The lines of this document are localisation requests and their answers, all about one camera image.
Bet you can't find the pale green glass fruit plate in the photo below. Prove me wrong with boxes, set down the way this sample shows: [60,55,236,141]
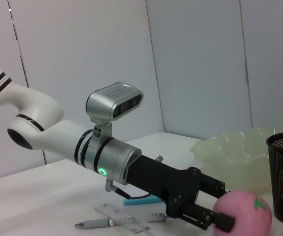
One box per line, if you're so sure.
[189,126,283,195]

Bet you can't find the blue scissors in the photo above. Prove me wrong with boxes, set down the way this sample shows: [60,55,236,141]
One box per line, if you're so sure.
[123,196,165,206]

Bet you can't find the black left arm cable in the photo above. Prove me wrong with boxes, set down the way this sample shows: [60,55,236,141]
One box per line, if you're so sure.
[105,178,157,200]

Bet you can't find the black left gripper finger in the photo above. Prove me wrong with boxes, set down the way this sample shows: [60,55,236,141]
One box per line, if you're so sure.
[198,173,231,199]
[178,202,236,234]

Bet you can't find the transparent plastic ruler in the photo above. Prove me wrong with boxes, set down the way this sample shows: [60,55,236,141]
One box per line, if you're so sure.
[94,203,152,234]

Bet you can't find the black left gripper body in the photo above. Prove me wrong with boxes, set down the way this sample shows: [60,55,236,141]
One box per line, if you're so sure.
[126,156,203,219]

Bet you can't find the silver pen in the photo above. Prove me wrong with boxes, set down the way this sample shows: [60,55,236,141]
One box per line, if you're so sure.
[74,211,168,228]

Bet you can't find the pink toy peach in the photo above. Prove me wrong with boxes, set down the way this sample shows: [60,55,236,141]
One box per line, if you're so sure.
[210,190,273,236]

